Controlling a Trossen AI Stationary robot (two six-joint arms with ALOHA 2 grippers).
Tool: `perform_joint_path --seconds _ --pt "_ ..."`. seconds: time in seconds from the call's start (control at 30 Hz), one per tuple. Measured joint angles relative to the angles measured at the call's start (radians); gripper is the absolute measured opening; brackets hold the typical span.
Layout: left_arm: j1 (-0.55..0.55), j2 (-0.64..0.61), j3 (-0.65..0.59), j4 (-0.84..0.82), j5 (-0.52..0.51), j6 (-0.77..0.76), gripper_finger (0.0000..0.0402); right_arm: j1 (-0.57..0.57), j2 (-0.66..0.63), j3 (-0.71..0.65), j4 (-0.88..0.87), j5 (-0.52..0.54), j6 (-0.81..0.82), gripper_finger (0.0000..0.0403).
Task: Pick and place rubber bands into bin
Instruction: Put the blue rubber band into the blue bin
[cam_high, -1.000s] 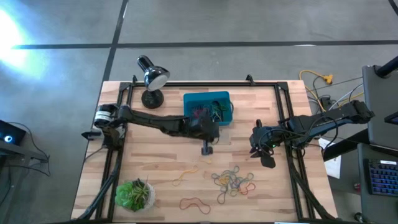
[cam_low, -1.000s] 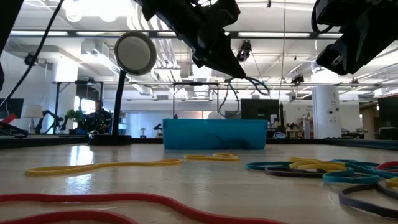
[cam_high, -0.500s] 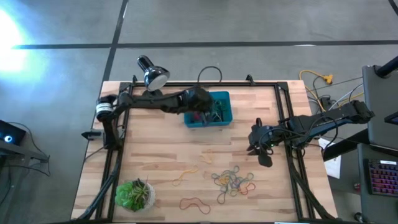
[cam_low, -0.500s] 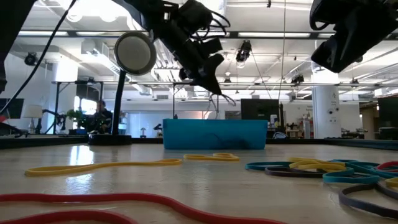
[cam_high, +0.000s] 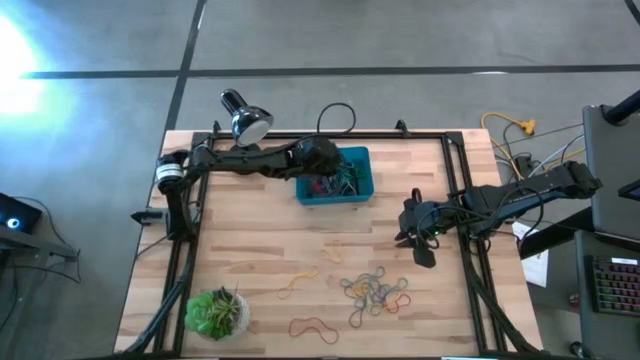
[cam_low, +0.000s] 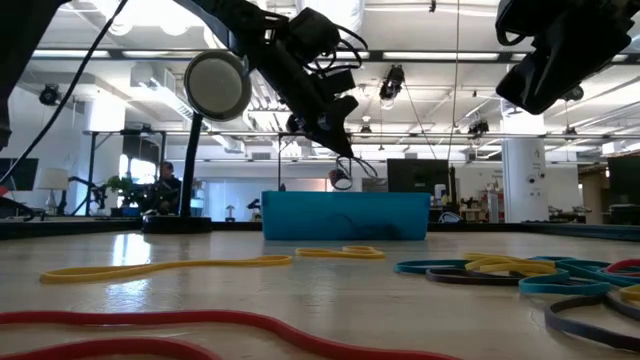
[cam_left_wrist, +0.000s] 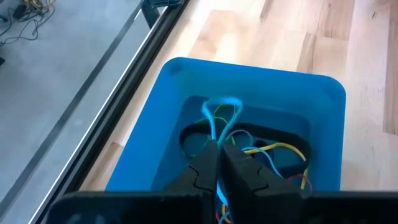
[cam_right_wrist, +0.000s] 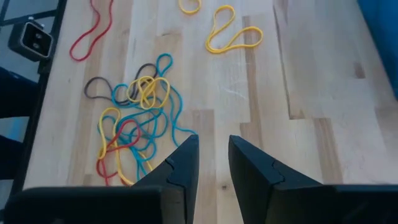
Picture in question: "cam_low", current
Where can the black background robot arm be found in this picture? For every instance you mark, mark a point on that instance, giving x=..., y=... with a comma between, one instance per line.
x=85, y=192

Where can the black desk lamp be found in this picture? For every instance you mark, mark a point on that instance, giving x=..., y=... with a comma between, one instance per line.
x=217, y=85

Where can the green background plant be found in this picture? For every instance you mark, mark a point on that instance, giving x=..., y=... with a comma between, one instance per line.
x=122, y=187

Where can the yellow rubber band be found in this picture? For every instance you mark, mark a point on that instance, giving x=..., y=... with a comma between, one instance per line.
x=320, y=253
x=500, y=265
x=100, y=273
x=632, y=293

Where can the black aluminium table frame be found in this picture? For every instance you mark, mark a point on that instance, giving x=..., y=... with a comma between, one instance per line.
x=75, y=227

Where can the black background table frame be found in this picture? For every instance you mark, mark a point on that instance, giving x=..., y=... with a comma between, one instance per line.
x=280, y=165
x=125, y=132

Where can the large black screen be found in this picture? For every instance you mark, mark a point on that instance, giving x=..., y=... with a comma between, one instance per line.
x=417, y=175

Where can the white shade table lamp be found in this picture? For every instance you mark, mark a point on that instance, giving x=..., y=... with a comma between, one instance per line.
x=53, y=179

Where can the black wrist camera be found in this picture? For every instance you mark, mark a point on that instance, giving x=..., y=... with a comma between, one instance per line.
x=312, y=30

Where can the white round column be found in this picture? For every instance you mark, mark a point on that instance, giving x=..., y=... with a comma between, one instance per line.
x=525, y=180

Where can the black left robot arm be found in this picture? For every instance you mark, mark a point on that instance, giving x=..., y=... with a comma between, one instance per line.
x=25, y=30

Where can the blue plastic bin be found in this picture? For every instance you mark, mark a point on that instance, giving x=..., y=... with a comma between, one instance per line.
x=300, y=215

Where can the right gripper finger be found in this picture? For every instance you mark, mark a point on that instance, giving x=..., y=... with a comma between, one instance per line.
x=550, y=80

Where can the black hanging ceiling camera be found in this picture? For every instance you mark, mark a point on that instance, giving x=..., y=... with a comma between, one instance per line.
x=392, y=82

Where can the person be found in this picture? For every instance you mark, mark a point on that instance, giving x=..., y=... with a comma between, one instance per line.
x=167, y=192

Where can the black computer monitor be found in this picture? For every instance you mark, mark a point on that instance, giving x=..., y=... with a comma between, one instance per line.
x=20, y=174

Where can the long red rubber band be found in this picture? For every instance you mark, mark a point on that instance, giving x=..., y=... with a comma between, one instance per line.
x=225, y=316

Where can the dark purple rubber band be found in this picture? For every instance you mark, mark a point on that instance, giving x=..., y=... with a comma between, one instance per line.
x=475, y=278

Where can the black ceiling spotlight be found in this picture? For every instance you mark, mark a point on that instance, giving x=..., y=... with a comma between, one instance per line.
x=574, y=95
x=478, y=127
x=50, y=95

